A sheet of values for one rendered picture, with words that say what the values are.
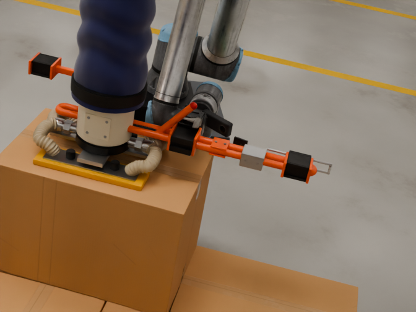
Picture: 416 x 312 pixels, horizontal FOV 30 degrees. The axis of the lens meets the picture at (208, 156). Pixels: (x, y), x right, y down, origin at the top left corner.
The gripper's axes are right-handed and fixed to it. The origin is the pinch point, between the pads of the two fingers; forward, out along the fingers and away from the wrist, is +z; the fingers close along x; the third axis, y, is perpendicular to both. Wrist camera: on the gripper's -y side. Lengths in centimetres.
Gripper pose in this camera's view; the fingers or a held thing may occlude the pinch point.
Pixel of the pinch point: (193, 140)
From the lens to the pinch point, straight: 234.8
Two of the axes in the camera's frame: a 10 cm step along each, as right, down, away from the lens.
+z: -2.0, 4.7, -8.6
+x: 1.6, -8.5, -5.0
